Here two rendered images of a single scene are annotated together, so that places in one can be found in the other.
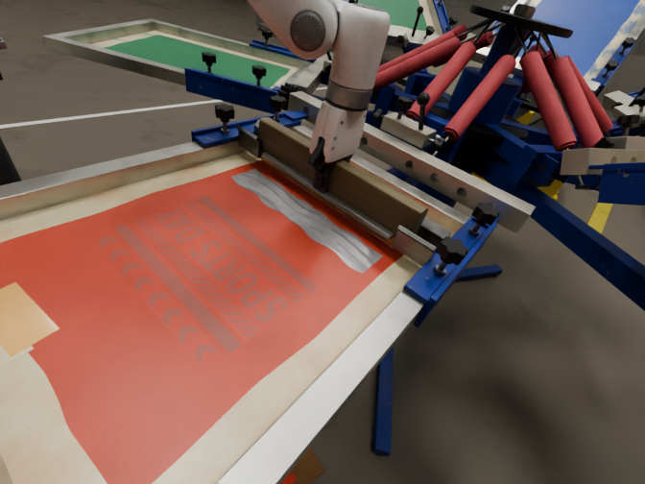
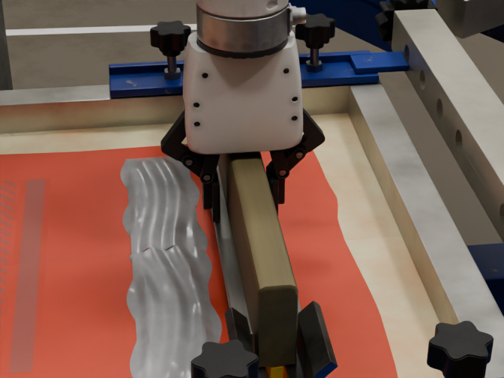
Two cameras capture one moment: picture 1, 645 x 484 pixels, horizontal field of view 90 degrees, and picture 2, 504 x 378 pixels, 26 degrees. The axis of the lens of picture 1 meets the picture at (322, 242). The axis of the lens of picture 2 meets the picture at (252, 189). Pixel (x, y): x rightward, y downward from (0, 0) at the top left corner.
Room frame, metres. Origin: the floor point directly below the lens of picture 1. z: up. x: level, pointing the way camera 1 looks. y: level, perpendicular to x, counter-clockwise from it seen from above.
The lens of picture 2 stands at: (0.06, -0.63, 1.53)
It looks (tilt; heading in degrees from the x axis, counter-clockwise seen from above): 31 degrees down; 51
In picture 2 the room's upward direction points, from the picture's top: straight up
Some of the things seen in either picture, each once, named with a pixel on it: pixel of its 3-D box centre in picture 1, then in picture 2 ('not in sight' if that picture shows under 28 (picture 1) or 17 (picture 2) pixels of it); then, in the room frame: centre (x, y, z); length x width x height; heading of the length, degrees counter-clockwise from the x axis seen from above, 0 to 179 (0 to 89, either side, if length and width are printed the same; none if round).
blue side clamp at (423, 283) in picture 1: (450, 261); not in sight; (0.46, -0.24, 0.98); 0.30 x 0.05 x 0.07; 148
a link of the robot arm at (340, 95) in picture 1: (351, 90); (250, 18); (0.59, 0.01, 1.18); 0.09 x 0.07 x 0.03; 148
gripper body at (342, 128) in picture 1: (341, 127); (242, 85); (0.58, 0.02, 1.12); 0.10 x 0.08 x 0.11; 148
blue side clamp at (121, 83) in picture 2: (251, 136); (244, 94); (0.76, 0.24, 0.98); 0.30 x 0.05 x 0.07; 148
